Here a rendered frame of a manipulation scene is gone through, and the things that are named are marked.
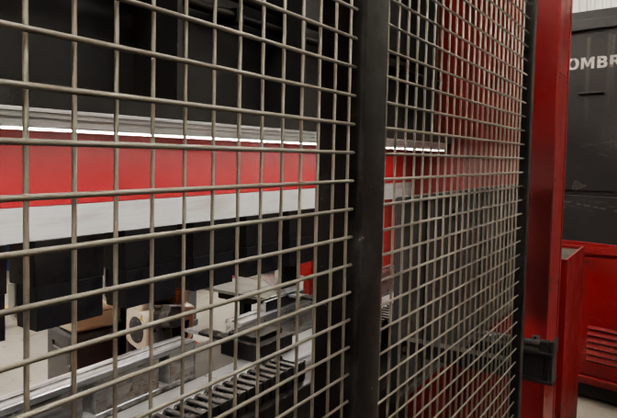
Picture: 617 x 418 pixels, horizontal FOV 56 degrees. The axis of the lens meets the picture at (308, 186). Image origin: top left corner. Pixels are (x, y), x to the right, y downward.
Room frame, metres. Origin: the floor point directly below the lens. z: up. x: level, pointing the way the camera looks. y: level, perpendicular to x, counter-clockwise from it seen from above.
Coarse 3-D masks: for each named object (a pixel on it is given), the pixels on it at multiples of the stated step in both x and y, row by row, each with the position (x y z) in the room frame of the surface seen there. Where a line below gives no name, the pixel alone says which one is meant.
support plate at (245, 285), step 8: (232, 280) 1.93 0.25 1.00; (240, 280) 1.94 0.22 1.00; (248, 280) 1.94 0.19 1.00; (256, 280) 1.94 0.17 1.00; (208, 288) 1.82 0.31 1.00; (216, 288) 1.81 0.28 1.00; (224, 288) 1.81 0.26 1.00; (232, 288) 1.81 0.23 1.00; (240, 288) 1.82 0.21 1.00; (248, 288) 1.82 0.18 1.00; (256, 296) 1.73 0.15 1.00; (264, 296) 1.73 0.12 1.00
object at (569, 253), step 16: (576, 256) 2.70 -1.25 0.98; (576, 272) 2.72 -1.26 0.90; (560, 288) 2.51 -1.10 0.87; (576, 288) 2.74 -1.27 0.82; (560, 304) 2.51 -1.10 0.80; (576, 304) 2.76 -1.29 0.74; (560, 320) 2.51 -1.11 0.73; (576, 320) 2.78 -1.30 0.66; (560, 336) 2.51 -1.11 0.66; (576, 336) 2.80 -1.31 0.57; (560, 352) 2.51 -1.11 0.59; (576, 352) 2.82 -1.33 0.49; (560, 368) 2.50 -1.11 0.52; (576, 368) 2.84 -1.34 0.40; (560, 384) 2.50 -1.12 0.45; (576, 384) 2.86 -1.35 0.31; (560, 400) 2.50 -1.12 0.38; (576, 400) 2.88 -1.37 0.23; (560, 416) 2.50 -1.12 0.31; (576, 416) 2.90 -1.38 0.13
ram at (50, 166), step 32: (0, 160) 0.99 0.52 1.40; (32, 160) 1.03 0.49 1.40; (64, 160) 1.09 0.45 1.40; (96, 160) 1.15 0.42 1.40; (128, 160) 1.21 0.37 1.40; (160, 160) 1.29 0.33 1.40; (192, 160) 1.37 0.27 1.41; (224, 160) 1.46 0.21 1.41; (256, 160) 1.57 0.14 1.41; (288, 160) 1.70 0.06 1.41; (0, 192) 0.99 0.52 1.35; (32, 192) 1.03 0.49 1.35; (192, 192) 1.37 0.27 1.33; (224, 192) 1.47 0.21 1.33; (256, 192) 1.58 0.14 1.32; (288, 192) 1.70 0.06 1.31; (0, 224) 0.99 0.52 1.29; (32, 224) 1.03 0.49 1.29; (64, 224) 1.09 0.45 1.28; (96, 224) 1.15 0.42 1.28; (128, 224) 1.21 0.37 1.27; (160, 224) 1.29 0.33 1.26
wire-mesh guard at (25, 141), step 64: (128, 0) 0.31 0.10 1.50; (256, 0) 0.40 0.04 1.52; (320, 0) 0.47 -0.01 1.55; (192, 64) 0.35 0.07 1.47; (320, 64) 0.47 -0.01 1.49; (448, 64) 0.73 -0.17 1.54; (512, 128) 0.98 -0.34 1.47; (64, 192) 0.28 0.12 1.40; (128, 192) 0.31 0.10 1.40; (384, 192) 0.58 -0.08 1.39; (512, 192) 1.02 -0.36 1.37; (0, 256) 0.25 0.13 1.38; (256, 256) 0.40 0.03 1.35; (448, 256) 0.75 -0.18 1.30; (512, 320) 1.04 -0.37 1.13; (256, 384) 0.41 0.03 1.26; (448, 384) 0.75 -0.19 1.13
